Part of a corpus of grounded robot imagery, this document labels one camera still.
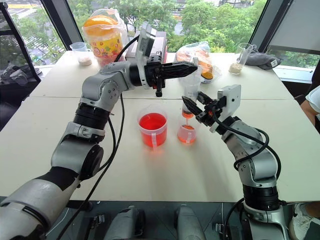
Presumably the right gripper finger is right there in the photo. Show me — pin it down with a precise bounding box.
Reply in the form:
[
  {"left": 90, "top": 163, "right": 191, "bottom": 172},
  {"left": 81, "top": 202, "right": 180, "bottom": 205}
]
[
  {"left": 197, "top": 91, "right": 214, "bottom": 105},
  {"left": 181, "top": 96, "right": 204, "bottom": 117}
]

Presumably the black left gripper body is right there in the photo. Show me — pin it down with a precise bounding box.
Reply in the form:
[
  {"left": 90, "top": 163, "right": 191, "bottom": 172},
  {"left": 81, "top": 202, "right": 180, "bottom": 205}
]
[{"left": 144, "top": 55, "right": 166, "bottom": 98}]

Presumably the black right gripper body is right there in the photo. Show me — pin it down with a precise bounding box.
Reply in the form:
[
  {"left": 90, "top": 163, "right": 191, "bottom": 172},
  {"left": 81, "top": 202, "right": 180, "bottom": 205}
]
[{"left": 195, "top": 95, "right": 227, "bottom": 127}]

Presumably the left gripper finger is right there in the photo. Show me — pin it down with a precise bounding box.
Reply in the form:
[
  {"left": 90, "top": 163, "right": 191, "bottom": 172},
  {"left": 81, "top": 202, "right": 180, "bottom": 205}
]
[
  {"left": 162, "top": 62, "right": 199, "bottom": 73},
  {"left": 163, "top": 67, "right": 198, "bottom": 80}
]

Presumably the clear plastic funnel tube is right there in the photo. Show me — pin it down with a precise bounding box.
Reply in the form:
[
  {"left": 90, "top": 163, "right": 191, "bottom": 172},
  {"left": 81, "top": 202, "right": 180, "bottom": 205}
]
[{"left": 179, "top": 57, "right": 202, "bottom": 127}]

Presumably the small cup of red liquid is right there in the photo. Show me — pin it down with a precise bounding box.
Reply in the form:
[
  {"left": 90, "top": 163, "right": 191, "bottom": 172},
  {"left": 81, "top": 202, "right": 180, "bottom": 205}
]
[{"left": 177, "top": 117, "right": 197, "bottom": 146}]

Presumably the large cup of red liquid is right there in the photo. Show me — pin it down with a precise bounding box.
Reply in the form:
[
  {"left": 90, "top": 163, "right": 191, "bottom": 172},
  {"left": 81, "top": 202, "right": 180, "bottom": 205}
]
[{"left": 137, "top": 107, "right": 169, "bottom": 154}]

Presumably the tall clear cup with grains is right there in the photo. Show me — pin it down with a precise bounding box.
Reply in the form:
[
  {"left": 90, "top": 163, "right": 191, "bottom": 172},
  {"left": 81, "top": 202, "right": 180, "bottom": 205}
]
[{"left": 228, "top": 42, "right": 254, "bottom": 76}]

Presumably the measuring cup with white grains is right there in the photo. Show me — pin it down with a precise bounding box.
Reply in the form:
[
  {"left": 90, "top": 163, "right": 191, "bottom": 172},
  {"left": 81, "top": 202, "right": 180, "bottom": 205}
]
[{"left": 69, "top": 41, "right": 94, "bottom": 67}]

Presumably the plastic bag with orange contents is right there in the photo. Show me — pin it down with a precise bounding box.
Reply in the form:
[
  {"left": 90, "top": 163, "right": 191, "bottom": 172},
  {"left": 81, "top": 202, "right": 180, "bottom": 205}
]
[{"left": 174, "top": 41, "right": 223, "bottom": 85}]

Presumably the orange-lidded bucket in plastic bag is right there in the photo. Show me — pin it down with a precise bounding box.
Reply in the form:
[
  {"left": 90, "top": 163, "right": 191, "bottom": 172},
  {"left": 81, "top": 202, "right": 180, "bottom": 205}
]
[{"left": 81, "top": 8, "right": 127, "bottom": 68}]

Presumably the grey cloth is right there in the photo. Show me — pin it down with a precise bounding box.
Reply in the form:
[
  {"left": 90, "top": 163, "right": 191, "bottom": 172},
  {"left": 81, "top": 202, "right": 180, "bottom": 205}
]
[{"left": 245, "top": 44, "right": 283, "bottom": 71}]

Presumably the person in white shirt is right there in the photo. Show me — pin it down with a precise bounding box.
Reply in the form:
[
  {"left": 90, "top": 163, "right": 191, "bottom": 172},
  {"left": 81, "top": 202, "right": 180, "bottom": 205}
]
[{"left": 299, "top": 84, "right": 320, "bottom": 126}]

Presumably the grey rounded robot leg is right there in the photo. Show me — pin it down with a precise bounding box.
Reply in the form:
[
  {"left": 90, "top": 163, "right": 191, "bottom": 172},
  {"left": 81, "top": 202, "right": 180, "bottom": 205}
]
[
  {"left": 103, "top": 205, "right": 146, "bottom": 240},
  {"left": 174, "top": 203, "right": 207, "bottom": 240}
]

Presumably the black chair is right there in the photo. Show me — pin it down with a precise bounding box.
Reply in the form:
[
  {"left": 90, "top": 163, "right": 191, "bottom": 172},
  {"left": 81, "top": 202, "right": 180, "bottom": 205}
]
[{"left": 0, "top": 1, "right": 42, "bottom": 131}]

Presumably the white sneaker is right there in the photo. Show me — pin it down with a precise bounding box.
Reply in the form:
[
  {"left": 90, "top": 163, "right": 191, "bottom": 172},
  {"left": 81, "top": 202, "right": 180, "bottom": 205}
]
[{"left": 288, "top": 201, "right": 320, "bottom": 240}]

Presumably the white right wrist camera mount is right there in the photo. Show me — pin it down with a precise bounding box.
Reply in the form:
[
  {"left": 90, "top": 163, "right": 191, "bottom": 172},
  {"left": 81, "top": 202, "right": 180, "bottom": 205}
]
[{"left": 209, "top": 84, "right": 242, "bottom": 134}]

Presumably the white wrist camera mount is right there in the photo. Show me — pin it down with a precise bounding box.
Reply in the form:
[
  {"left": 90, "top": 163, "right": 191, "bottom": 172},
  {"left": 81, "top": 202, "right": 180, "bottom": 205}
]
[
  {"left": 135, "top": 21, "right": 158, "bottom": 90},
  {"left": 209, "top": 84, "right": 242, "bottom": 134}
]

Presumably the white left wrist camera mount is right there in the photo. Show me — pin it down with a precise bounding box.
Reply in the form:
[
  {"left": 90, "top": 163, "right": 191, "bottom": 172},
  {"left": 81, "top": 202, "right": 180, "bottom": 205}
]
[{"left": 135, "top": 21, "right": 158, "bottom": 90}]

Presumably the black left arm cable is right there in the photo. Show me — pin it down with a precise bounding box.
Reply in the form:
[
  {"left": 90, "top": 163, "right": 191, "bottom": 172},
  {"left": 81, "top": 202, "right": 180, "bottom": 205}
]
[{"left": 56, "top": 34, "right": 141, "bottom": 240}]

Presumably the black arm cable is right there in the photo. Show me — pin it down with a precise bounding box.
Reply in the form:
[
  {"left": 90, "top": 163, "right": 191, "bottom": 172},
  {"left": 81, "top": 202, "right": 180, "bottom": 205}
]
[
  {"left": 56, "top": 34, "right": 141, "bottom": 240},
  {"left": 213, "top": 116, "right": 283, "bottom": 181}
]

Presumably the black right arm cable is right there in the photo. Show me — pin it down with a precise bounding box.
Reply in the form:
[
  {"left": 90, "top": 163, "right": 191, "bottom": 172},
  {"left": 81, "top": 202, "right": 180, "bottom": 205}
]
[{"left": 213, "top": 116, "right": 283, "bottom": 181}]

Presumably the thin black cable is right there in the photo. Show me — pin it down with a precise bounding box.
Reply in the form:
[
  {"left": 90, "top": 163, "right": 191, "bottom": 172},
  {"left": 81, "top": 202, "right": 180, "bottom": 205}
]
[{"left": 221, "top": 197, "right": 245, "bottom": 240}]

